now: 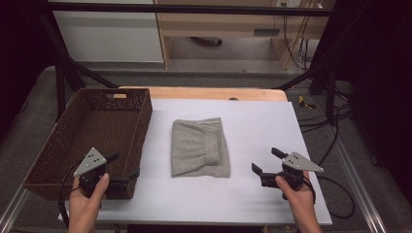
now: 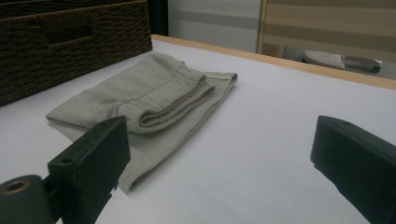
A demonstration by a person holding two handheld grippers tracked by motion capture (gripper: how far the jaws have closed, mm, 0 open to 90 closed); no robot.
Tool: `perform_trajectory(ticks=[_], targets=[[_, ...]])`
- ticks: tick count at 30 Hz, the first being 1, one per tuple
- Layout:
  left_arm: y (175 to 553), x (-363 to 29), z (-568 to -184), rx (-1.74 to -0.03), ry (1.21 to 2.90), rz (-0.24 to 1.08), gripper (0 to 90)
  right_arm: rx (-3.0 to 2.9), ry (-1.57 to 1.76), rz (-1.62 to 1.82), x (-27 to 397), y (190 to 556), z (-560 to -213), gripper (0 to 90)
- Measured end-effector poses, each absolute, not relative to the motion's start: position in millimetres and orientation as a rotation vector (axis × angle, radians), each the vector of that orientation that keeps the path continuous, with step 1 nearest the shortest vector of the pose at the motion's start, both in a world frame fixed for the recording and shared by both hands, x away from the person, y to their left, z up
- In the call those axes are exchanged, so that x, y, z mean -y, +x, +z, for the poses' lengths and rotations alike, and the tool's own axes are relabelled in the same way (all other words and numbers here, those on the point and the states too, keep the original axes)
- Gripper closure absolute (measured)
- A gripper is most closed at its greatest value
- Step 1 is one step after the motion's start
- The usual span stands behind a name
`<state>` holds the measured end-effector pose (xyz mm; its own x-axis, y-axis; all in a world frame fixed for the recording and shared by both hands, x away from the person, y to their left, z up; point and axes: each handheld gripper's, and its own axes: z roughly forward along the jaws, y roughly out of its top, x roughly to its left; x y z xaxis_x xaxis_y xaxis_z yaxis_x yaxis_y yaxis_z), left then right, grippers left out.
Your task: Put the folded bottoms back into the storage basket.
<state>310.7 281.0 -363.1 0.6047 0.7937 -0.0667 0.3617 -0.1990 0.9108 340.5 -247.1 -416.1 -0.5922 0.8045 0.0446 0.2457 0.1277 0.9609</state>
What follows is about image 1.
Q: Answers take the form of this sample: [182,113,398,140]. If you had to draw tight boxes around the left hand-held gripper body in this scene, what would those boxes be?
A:
[73,147,113,199]

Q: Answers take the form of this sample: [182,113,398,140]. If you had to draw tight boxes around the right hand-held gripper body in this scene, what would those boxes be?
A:
[260,151,325,200]

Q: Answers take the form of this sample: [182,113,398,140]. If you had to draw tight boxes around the brown woven basket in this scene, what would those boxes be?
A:
[22,87,154,201]

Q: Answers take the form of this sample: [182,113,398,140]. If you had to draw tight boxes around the grey pants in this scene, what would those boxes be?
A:
[170,116,231,179]

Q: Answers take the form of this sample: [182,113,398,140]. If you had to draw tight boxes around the person's right hand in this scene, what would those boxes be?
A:
[274,171,317,216]

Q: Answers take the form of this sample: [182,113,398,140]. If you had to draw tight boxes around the person's left hand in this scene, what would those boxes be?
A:
[68,173,111,222]

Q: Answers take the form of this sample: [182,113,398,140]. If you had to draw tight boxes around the white board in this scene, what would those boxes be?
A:
[57,98,334,227]

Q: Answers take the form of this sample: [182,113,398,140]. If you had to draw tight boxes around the yellow and black tape piece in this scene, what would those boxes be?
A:
[297,95,317,111]

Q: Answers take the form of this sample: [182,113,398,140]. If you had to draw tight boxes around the wooden table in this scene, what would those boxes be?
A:
[113,85,289,103]

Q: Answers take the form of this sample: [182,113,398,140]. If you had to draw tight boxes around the dark curtain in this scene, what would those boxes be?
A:
[0,0,57,144]
[319,0,412,208]

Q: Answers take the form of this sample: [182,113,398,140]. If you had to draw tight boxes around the white cabinet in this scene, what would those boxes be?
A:
[48,0,165,64]

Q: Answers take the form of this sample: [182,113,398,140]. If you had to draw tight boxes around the light wooden desk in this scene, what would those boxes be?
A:
[154,0,338,71]

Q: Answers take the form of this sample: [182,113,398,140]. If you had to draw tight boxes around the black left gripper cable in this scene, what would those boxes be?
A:
[57,157,86,229]

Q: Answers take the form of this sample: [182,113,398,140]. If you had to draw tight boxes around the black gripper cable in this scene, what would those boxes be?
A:
[302,175,357,219]
[57,157,86,229]

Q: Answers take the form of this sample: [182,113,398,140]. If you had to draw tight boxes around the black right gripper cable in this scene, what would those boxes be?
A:
[302,175,357,219]

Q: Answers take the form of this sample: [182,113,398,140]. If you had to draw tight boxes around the black floor cables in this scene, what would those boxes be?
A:
[296,81,354,167]

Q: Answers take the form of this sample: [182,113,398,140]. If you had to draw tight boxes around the aluminium rail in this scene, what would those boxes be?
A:
[0,184,31,233]
[315,96,391,233]

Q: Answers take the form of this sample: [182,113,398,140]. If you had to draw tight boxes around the hanging cable bundle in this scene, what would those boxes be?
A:
[280,0,325,72]

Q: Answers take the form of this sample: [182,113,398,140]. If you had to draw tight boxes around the black metal frame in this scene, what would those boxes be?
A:
[34,0,355,125]

